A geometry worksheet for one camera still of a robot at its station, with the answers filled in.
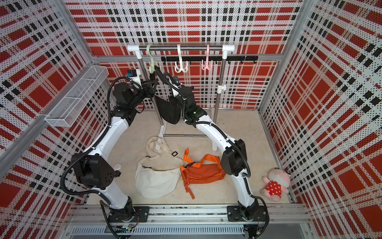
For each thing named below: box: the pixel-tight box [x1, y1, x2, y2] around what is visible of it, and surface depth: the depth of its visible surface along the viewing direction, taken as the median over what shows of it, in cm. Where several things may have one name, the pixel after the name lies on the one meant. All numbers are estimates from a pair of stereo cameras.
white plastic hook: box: [174, 44, 189, 74], surface depth 69 cm
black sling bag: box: [154, 65, 183, 125], surface depth 96 cm
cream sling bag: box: [134, 136, 185, 199], surface depth 88 cm
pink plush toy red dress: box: [261, 167, 291, 203], surface depth 80 cm
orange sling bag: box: [180, 147, 227, 200], surface depth 84 cm
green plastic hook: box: [144, 43, 157, 75], surface depth 70 cm
